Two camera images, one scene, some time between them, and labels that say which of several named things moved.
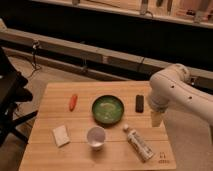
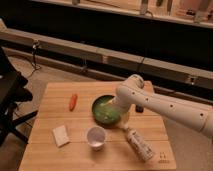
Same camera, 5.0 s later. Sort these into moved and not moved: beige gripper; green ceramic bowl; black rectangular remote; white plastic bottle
Moved: beige gripper
Not moved: white plastic bottle; black rectangular remote; green ceramic bowl
